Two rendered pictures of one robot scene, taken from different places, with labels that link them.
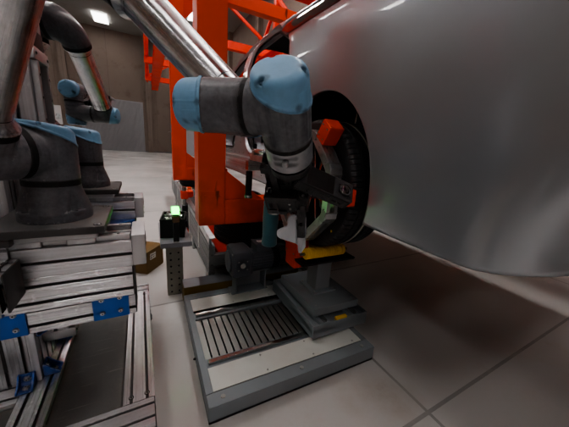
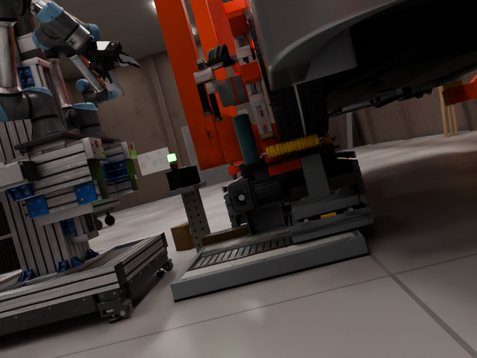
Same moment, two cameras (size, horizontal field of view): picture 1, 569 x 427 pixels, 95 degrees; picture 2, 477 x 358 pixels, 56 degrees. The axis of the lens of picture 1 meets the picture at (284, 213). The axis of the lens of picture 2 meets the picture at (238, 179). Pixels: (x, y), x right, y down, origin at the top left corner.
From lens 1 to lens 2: 1.40 m
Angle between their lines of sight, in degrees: 36
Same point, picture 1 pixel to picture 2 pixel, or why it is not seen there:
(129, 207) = (119, 151)
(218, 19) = not seen: outside the picture
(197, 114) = (37, 39)
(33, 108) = not seen: hidden behind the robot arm
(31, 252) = (38, 156)
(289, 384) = (248, 272)
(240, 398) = (196, 279)
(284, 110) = (47, 21)
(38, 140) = (30, 95)
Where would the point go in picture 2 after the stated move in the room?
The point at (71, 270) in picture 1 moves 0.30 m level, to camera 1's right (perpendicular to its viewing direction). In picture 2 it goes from (57, 165) to (101, 148)
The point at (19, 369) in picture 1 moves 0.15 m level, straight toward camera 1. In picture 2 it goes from (59, 258) to (55, 262)
